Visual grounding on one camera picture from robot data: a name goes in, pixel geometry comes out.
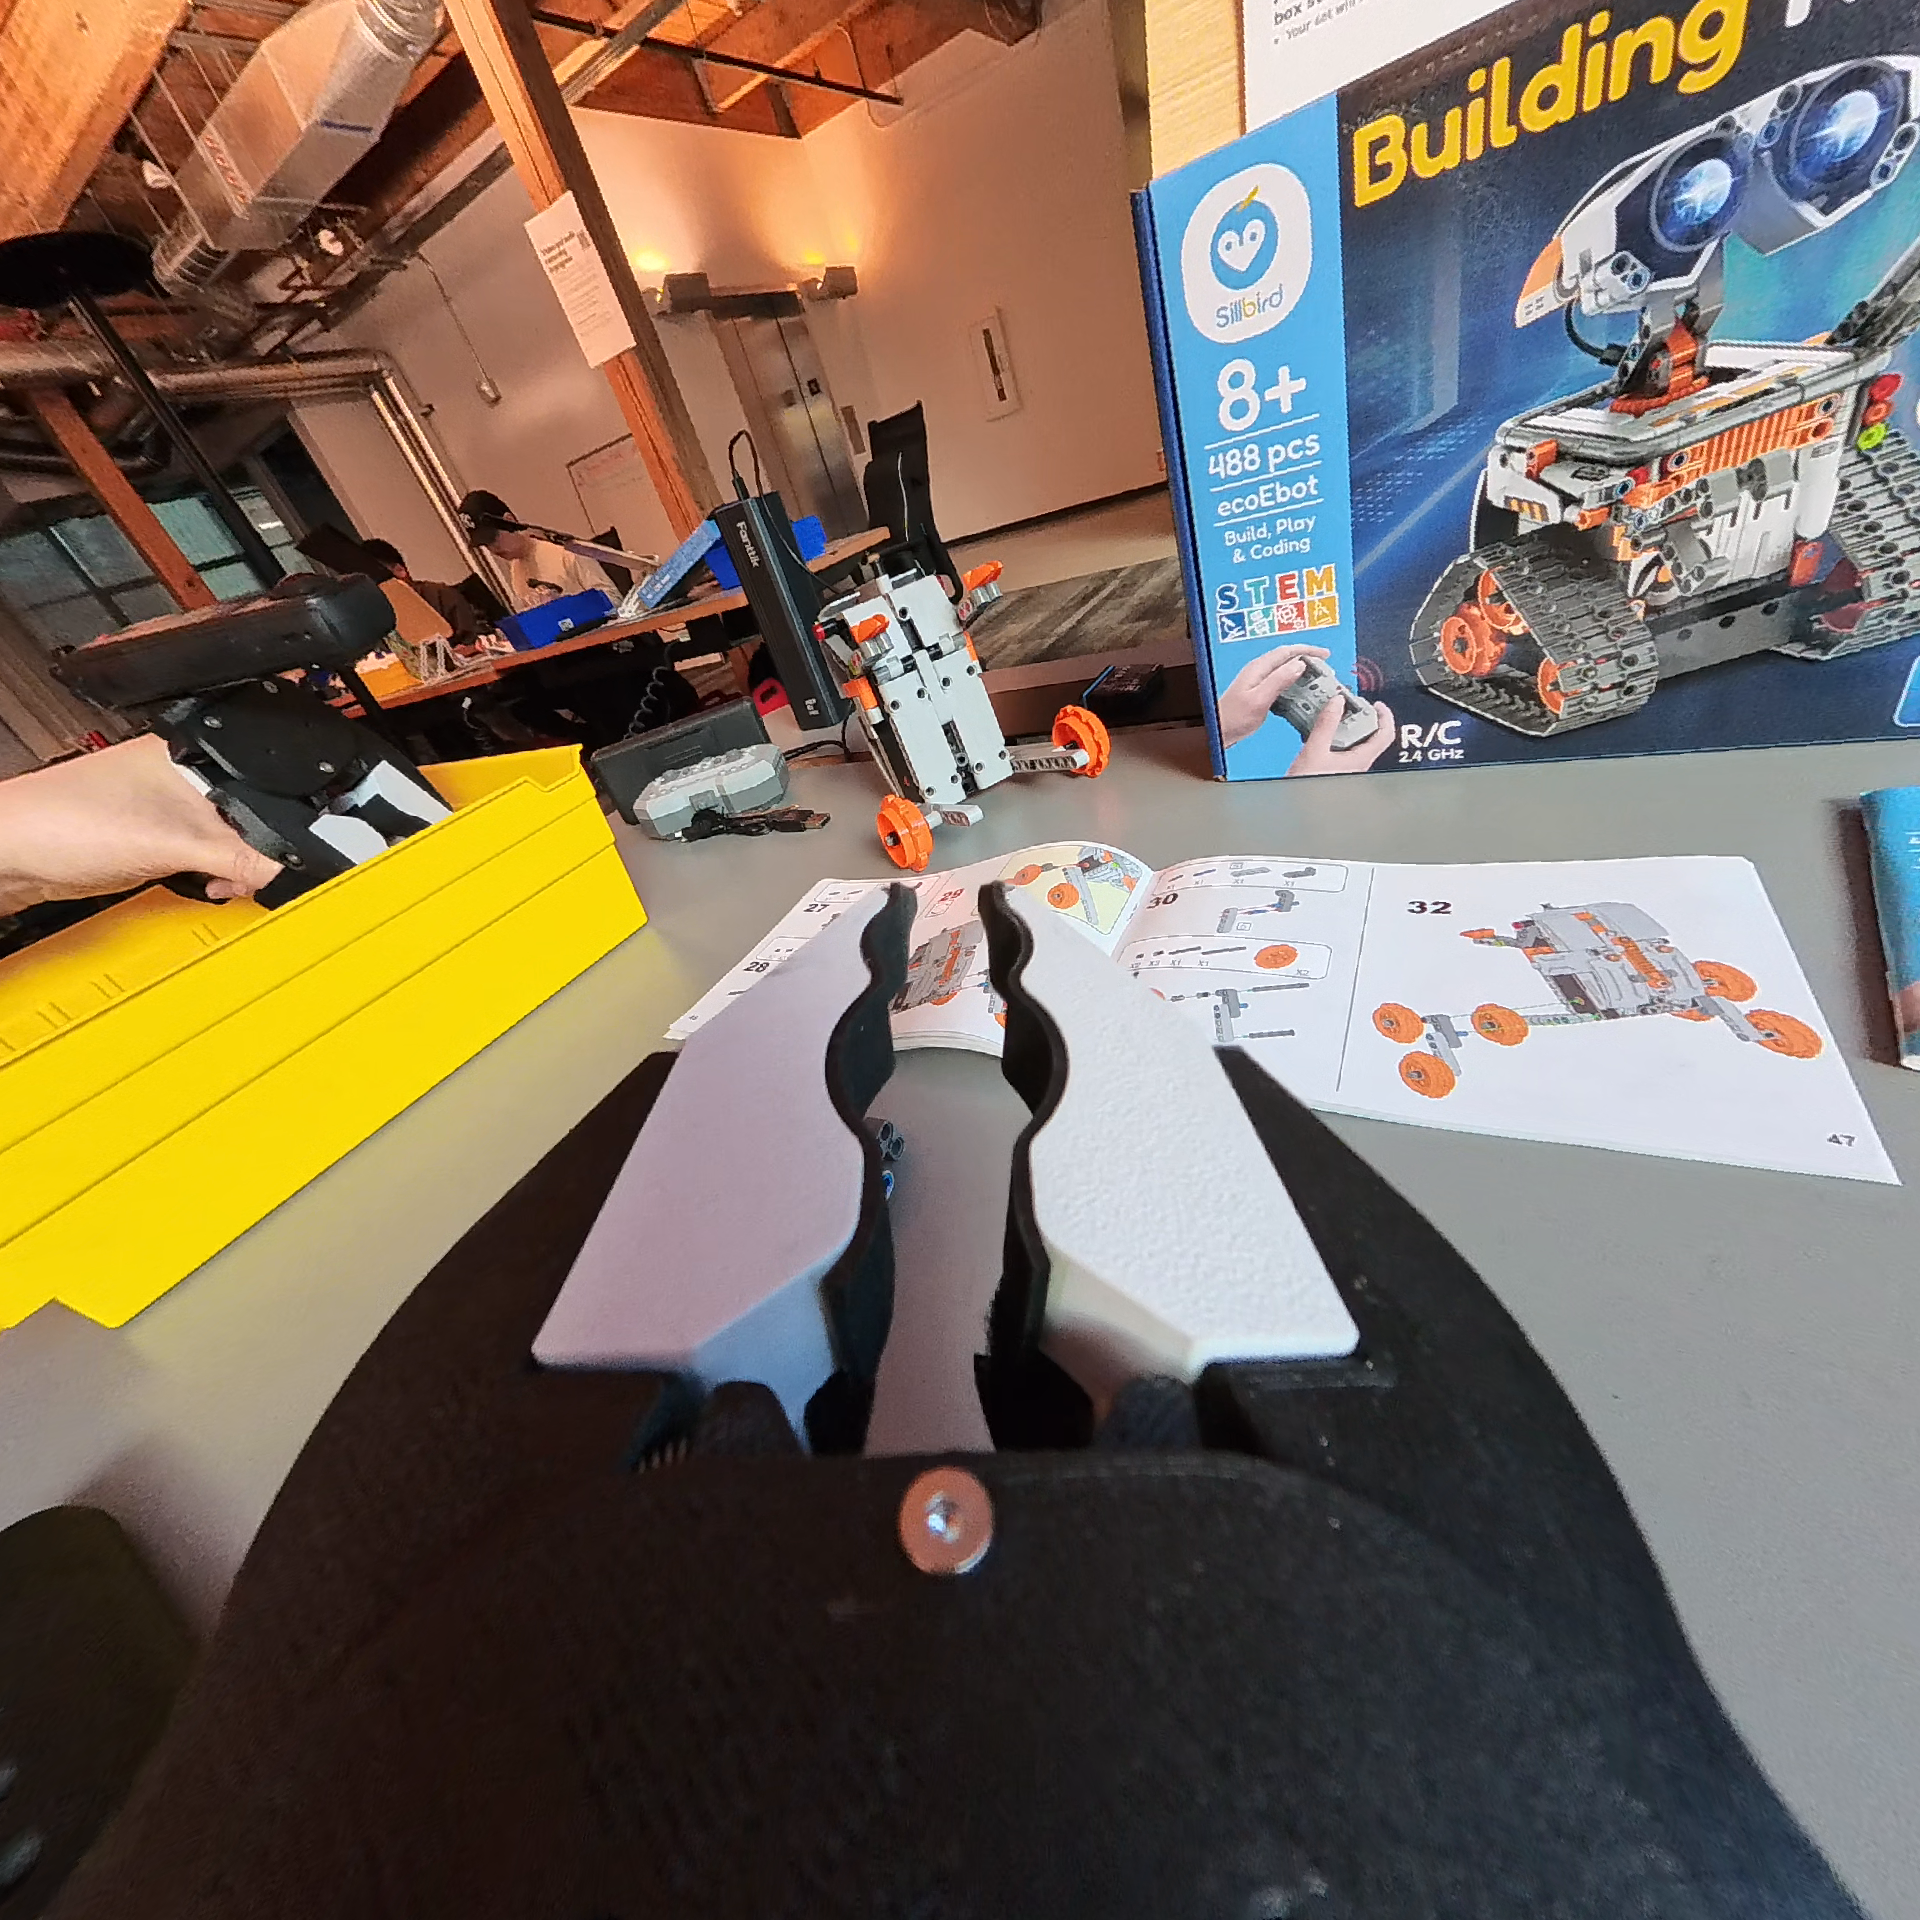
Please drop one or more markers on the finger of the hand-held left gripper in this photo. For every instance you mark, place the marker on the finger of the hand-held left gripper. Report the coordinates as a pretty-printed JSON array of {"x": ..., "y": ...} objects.
[{"x": 385, "y": 804}]

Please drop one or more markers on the black flat box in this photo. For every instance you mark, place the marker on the black flat box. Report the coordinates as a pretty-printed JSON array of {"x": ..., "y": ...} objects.
[{"x": 677, "y": 753}]

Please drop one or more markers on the small colourful booklet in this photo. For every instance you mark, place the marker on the small colourful booklet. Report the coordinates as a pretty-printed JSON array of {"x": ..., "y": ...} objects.
[{"x": 1898, "y": 932}]

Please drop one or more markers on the grey beam with blue pin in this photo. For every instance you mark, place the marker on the grey beam with blue pin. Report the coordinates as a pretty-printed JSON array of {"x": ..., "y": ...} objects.
[{"x": 885, "y": 1154}]

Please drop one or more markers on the grey battery box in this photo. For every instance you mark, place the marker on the grey battery box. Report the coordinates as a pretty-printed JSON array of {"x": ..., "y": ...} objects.
[{"x": 709, "y": 795}]

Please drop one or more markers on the yellow plastic bin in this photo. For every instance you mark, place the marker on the yellow plastic bin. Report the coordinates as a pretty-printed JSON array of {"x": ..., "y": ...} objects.
[{"x": 300, "y": 1054}]

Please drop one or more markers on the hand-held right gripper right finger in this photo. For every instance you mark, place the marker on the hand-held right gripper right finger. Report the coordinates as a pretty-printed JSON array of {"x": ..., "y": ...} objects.
[{"x": 1178, "y": 1200}]

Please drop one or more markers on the white printed instruction poster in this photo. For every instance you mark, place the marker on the white printed instruction poster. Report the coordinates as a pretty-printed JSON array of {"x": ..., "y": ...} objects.
[{"x": 1365, "y": 36}]

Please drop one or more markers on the blue toy robot box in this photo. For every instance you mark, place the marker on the blue toy robot box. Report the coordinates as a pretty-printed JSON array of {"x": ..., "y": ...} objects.
[{"x": 1532, "y": 389}]

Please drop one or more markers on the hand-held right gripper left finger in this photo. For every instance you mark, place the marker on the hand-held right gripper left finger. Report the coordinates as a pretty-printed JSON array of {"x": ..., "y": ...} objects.
[{"x": 707, "y": 1200}]

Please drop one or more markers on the grey orange robot model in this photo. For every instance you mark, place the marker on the grey orange robot model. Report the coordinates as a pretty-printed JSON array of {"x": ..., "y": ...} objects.
[{"x": 930, "y": 708}]

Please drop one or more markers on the silver ceiling duct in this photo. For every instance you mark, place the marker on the silver ceiling duct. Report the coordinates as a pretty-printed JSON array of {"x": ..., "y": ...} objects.
[{"x": 285, "y": 123}]

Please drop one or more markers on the black tall speaker box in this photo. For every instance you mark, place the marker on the black tall speaker box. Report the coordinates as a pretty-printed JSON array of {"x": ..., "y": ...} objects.
[{"x": 788, "y": 614}]

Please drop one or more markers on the open white instruction booklet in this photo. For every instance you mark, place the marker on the open white instruction booklet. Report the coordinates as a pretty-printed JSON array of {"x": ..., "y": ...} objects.
[{"x": 1563, "y": 1020}]

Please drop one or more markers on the grey desk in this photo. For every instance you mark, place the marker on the grey desk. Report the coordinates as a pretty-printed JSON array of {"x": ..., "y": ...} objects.
[{"x": 1678, "y": 1351}]

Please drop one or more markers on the black office chair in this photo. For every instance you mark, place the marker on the black office chair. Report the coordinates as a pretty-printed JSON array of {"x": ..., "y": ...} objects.
[{"x": 909, "y": 497}]

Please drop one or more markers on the long wooden office table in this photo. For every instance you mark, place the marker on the long wooden office table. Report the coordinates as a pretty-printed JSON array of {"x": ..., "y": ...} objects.
[{"x": 603, "y": 639}]

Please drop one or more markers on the person's left hand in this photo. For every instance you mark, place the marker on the person's left hand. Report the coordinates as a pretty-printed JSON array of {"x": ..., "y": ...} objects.
[{"x": 122, "y": 817}]

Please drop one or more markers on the blue storage bin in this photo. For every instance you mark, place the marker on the blue storage bin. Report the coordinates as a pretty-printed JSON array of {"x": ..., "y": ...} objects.
[
  {"x": 807, "y": 537},
  {"x": 558, "y": 620}
]

